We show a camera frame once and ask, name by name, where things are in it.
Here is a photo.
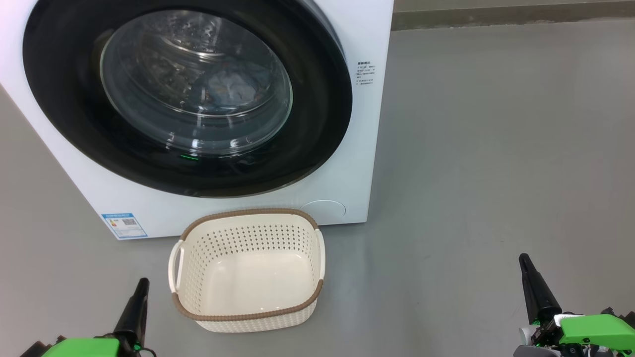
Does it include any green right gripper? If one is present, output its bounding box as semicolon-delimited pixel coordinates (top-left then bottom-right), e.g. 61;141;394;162
513;253;635;357

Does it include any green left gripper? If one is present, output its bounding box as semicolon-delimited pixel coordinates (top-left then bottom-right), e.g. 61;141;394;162
20;278;157;357

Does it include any black round glass washer door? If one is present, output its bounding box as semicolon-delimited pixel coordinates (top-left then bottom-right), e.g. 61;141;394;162
22;0;353;198

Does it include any blue patterned cloth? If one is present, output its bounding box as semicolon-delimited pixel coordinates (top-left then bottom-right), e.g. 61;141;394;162
203;67;271;111

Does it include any round filter cover on washer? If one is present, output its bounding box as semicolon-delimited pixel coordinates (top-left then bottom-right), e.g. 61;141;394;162
299;200;346;222

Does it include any white front-load washing machine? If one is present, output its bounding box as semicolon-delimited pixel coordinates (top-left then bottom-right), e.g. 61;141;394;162
0;0;395;241

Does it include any steel washer drum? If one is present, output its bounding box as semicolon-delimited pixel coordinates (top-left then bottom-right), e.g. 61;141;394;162
102;10;293;157

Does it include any printed Chinese notice label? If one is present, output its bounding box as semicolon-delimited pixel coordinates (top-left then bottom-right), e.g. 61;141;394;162
356;61;377;86

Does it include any blue energy label sticker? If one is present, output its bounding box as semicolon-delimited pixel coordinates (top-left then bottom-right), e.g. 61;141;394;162
101;213;148;240

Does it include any cream perforated laundry basket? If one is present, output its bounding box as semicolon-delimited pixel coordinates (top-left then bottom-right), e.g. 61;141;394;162
168;208;326;333

